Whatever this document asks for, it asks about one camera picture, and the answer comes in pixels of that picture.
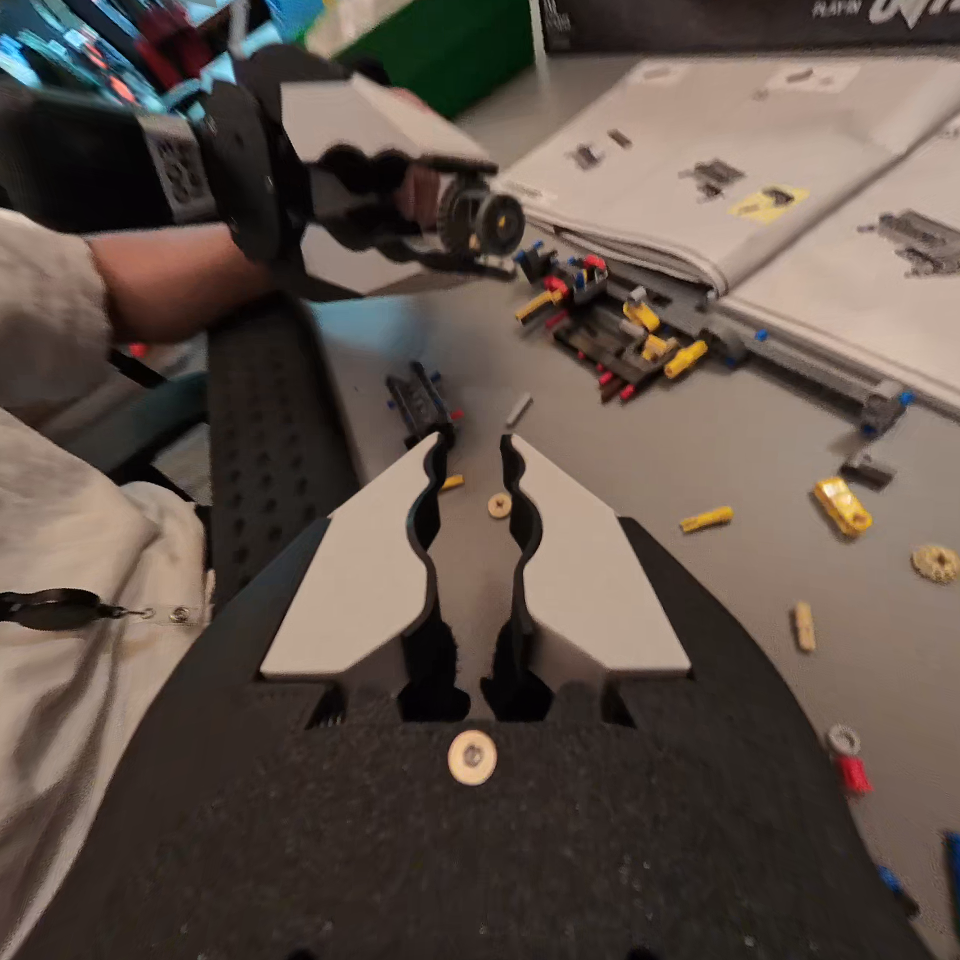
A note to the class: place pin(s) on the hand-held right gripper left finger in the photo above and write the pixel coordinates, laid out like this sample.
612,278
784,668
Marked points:
352,592

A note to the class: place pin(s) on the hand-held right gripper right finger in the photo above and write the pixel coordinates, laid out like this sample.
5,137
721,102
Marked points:
600,592

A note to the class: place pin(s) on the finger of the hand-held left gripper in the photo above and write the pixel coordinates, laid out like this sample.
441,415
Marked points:
345,262
367,120

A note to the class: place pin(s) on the tan lego bushing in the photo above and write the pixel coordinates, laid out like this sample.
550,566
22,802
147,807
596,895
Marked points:
499,505

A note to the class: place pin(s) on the grey lego differential housing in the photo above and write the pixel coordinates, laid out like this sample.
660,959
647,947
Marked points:
480,221

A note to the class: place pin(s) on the tan lego bevel gear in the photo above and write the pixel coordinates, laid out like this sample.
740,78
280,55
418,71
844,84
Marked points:
936,564

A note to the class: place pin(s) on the person's left forearm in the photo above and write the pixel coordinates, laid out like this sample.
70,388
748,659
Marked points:
172,277

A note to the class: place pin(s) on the lego engine subassembly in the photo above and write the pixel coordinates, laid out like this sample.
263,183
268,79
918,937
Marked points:
420,405

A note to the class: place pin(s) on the grey lego axle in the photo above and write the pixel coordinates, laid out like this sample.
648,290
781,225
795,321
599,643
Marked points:
518,409

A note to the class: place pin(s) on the tan lego pin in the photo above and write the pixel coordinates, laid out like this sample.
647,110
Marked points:
804,626

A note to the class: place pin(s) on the yellow lego connector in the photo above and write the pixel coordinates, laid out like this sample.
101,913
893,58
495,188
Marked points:
842,506

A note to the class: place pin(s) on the lego chassis assembly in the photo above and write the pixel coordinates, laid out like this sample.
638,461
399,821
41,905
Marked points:
637,337

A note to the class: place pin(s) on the dark grey lego connector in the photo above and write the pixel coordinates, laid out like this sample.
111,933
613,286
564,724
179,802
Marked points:
868,469

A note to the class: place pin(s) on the lego instruction booklet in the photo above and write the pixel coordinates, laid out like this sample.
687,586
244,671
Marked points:
712,187

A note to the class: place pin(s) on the yellow car lego set box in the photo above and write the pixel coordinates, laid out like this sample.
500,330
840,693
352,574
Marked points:
712,22

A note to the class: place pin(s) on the person's left hand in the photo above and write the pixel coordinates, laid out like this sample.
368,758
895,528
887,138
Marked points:
420,199

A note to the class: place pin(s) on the green plastic bin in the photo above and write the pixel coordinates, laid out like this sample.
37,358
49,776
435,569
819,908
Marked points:
442,52

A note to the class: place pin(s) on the person's white printed shirt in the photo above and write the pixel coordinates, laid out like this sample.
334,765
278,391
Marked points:
75,525

